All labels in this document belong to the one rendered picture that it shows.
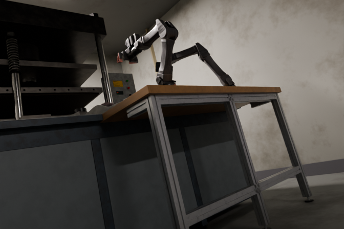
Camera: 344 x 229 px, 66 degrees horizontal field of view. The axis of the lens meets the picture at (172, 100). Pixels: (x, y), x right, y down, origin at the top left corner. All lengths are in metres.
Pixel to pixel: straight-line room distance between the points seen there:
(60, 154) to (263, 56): 2.50
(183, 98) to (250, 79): 2.12
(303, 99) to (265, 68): 0.55
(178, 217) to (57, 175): 0.63
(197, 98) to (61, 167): 0.76
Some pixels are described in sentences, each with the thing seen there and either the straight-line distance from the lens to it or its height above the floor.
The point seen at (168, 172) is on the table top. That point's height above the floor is 0.42.
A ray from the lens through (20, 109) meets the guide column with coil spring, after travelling 2.28.
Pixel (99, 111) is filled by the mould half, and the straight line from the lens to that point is 1.67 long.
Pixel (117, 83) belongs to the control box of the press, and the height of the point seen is 1.35.
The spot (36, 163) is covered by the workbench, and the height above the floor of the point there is 0.60.
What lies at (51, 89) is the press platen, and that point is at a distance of 2.44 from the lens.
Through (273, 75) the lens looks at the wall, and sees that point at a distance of 3.20.
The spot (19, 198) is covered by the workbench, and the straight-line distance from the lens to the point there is 1.39.
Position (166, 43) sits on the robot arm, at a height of 1.08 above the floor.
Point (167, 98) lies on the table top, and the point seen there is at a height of 0.74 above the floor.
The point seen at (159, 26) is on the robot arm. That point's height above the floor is 1.19.
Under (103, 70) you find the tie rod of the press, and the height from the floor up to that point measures 1.44.
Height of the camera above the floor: 0.45
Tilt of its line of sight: 13 degrees up
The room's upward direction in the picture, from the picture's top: 14 degrees counter-clockwise
